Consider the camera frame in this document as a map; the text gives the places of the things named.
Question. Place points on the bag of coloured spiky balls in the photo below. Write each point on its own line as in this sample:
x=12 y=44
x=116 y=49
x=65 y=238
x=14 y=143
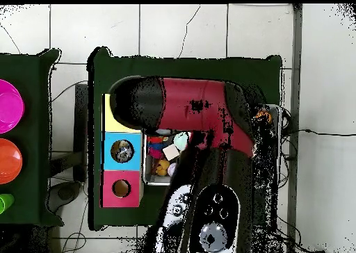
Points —
x=156 y=147

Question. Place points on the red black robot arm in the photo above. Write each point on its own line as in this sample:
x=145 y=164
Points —
x=189 y=105

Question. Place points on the wooden box with three holes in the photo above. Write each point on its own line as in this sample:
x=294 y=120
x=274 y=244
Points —
x=133 y=153

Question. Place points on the clear mesh bin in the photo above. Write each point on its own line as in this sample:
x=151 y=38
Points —
x=149 y=180

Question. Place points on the plain wooden cube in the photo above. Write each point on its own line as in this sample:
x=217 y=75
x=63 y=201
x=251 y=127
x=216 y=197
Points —
x=171 y=152

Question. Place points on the white baseball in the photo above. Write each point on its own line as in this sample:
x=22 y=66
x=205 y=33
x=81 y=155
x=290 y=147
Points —
x=172 y=168

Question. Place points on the orange plate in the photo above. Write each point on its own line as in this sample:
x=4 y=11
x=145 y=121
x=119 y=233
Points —
x=8 y=161

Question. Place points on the pink plate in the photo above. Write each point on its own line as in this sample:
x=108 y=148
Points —
x=8 y=105

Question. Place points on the green cup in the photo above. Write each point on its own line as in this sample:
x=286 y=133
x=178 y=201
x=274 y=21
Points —
x=4 y=203

